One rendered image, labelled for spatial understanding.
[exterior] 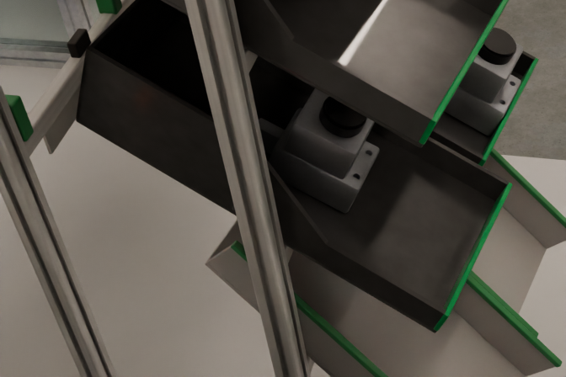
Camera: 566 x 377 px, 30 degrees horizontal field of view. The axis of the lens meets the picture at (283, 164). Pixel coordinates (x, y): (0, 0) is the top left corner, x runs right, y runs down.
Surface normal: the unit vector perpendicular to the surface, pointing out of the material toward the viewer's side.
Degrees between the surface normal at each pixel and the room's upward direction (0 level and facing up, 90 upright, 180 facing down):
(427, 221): 25
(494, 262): 45
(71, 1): 90
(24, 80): 0
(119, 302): 0
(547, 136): 0
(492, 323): 90
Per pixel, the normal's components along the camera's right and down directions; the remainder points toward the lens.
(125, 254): -0.15, -0.74
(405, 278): 0.24, -0.59
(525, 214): -0.45, 0.64
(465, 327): 0.52, -0.38
